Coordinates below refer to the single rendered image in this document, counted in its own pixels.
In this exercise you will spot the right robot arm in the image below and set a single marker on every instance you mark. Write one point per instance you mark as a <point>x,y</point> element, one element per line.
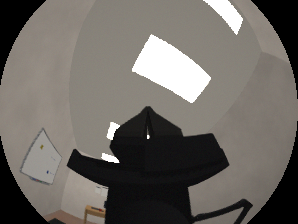
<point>246,207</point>

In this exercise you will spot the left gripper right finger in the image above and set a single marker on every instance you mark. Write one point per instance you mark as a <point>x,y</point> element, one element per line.
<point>160,127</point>

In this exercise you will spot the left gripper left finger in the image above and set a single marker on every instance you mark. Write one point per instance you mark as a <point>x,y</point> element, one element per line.
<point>135,127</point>

